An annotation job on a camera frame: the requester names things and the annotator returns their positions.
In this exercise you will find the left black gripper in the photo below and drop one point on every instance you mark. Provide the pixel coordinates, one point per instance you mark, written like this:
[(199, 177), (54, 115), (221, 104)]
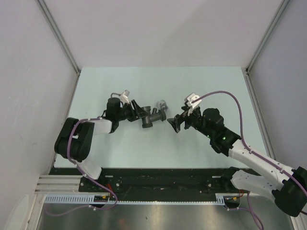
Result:
[(133, 112)]

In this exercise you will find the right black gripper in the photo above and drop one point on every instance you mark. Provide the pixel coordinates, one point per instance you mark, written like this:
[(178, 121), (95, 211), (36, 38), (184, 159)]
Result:
[(175, 122)]

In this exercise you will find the dark grey pipe fitting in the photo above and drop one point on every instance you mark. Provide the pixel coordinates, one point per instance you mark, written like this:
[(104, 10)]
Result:
[(152, 116)]

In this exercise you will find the clear plastic threaded connector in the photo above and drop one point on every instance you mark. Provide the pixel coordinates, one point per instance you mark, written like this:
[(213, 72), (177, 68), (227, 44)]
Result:
[(161, 105)]

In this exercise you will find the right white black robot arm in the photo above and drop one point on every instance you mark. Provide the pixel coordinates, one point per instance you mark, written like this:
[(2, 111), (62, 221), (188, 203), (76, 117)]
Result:
[(284, 185)]

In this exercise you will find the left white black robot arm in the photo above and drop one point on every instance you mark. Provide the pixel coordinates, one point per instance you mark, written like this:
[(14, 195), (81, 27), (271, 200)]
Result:
[(75, 138)]

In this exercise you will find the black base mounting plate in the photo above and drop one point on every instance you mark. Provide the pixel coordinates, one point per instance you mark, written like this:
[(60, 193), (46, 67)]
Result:
[(175, 186)]

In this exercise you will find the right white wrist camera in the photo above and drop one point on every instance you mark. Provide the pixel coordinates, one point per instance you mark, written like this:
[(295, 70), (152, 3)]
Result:
[(192, 101)]

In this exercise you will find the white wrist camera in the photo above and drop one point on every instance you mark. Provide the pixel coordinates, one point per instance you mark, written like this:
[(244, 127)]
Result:
[(192, 101), (124, 97)]

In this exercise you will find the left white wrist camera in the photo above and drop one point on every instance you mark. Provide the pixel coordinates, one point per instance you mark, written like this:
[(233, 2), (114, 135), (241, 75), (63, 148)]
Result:
[(124, 97)]

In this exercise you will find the right aluminium frame post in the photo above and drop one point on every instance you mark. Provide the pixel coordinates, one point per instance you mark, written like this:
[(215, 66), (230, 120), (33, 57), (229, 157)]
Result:
[(268, 33)]

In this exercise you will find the aluminium frame post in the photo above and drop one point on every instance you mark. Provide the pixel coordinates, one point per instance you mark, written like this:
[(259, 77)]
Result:
[(58, 35), (268, 33)]

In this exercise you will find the left aluminium frame post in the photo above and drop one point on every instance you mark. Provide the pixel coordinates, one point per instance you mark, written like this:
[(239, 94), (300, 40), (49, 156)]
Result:
[(58, 35)]

